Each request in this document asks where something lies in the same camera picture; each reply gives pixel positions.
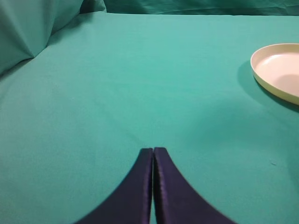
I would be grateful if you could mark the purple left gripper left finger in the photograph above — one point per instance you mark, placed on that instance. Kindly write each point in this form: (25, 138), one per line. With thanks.
(130, 202)

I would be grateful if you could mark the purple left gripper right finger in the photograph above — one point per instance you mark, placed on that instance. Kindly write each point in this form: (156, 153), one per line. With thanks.
(175, 200)

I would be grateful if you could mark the yellow plate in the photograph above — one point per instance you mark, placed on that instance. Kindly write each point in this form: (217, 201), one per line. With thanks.
(276, 68)

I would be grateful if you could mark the green tablecloth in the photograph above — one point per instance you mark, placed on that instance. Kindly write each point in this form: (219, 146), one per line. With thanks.
(73, 119)

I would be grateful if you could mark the green side cloth left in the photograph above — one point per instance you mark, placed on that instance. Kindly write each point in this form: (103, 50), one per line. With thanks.
(26, 25)

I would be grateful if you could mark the green backdrop cloth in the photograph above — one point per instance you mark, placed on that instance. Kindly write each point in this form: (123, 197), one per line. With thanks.
(205, 7)

